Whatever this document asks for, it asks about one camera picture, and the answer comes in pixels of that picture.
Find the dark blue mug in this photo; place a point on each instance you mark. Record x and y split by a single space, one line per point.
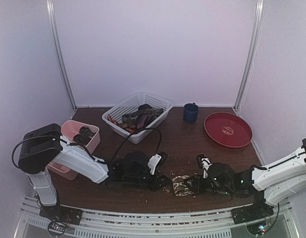
190 112

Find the paisley patterned tie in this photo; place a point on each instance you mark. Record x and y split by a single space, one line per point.
179 186

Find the red round plate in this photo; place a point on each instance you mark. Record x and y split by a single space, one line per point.
228 129

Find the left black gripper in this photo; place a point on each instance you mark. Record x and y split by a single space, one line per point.
156 185

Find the aluminium front rail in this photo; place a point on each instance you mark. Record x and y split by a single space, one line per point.
217 223

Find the dark ties in basket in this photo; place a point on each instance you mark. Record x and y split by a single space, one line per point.
136 121

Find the rolled dark tie in organizer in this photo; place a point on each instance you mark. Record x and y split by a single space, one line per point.
84 136

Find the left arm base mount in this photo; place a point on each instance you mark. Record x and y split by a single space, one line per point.
61 214

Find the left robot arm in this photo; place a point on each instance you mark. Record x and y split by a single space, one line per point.
47 144

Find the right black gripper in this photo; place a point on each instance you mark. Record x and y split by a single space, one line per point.
200 182

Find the right frame post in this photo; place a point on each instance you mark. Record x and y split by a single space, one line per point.
254 41

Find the white perforated plastic basket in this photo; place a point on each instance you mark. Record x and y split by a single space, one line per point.
130 105

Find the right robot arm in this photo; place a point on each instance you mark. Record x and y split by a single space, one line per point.
270 184

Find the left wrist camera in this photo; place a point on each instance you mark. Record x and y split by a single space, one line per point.
155 161

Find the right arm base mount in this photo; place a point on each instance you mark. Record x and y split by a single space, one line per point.
251 213

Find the frame post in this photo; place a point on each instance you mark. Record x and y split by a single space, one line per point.
254 41
60 59

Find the left frame post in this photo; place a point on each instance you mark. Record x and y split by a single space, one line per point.
60 59

